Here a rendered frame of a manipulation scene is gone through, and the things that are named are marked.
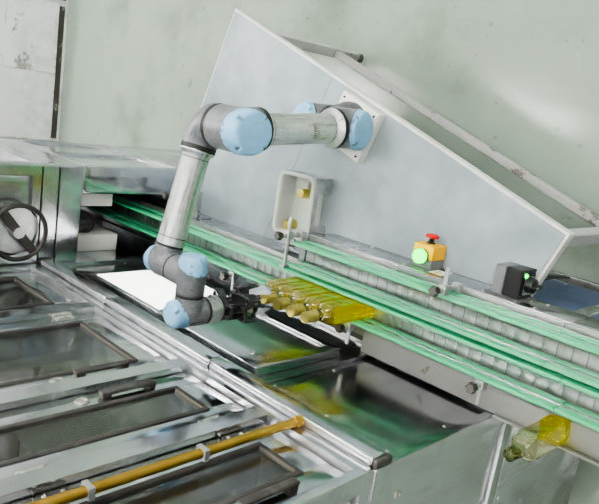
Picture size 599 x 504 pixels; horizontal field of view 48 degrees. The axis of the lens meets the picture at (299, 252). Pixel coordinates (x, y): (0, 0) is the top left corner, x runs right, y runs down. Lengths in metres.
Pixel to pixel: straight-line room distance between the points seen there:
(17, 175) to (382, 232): 1.30
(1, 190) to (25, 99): 3.01
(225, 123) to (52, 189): 1.09
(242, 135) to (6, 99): 3.95
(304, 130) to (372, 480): 0.91
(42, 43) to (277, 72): 3.26
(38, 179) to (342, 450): 1.56
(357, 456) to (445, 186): 0.90
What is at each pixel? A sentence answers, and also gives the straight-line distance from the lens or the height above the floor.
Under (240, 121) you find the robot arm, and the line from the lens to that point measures 1.66.
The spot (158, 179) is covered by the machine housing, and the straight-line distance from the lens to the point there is 2.84.
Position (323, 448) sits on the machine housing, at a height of 1.43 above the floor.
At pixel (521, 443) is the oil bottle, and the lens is 1.63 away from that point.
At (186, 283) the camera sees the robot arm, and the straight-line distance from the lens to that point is 1.72.
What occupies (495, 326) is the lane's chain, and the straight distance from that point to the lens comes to 1.84.
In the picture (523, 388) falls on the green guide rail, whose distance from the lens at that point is 1.80.
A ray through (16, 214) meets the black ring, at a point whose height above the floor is 1.49.
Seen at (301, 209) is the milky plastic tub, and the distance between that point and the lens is 2.39.
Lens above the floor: 2.48
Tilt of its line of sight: 45 degrees down
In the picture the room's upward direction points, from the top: 94 degrees counter-clockwise
